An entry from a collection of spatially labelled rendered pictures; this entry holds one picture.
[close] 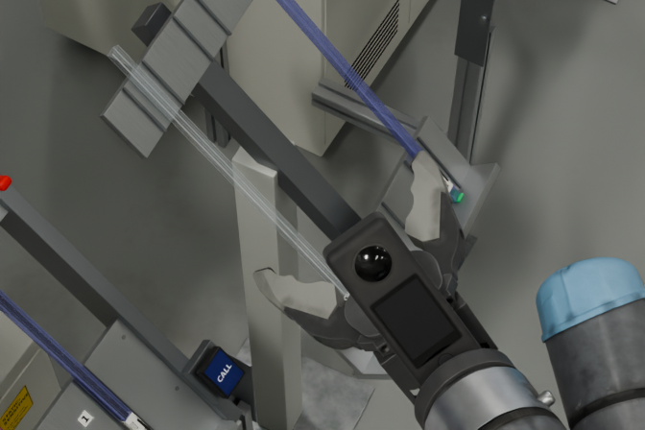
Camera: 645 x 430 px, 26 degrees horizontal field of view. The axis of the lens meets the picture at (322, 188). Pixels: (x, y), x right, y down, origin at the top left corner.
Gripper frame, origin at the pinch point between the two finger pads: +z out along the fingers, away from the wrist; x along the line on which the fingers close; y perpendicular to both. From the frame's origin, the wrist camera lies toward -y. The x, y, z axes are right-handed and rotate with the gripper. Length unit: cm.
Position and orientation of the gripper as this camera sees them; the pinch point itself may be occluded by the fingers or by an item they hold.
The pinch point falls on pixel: (332, 205)
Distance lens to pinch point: 101.5
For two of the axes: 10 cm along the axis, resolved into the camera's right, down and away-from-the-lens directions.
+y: 4.4, 5.8, 6.8
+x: 8.1, -5.9, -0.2
